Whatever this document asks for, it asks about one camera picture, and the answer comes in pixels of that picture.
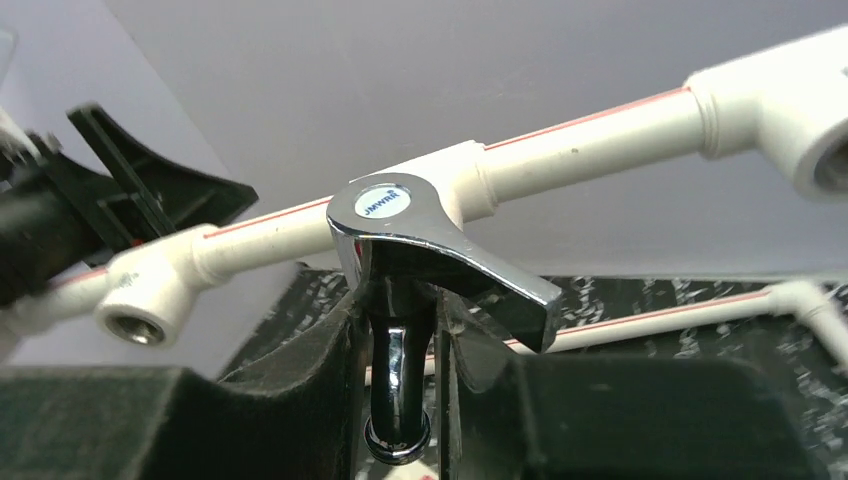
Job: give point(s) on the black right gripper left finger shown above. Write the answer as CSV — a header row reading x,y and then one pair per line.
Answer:
x,y
294,414

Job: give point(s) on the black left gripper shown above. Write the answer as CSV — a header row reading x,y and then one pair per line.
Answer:
x,y
56,213

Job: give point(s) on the chrome water faucet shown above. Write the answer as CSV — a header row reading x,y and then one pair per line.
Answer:
x,y
398,249

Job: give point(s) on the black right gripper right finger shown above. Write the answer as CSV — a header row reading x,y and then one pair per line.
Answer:
x,y
502,415

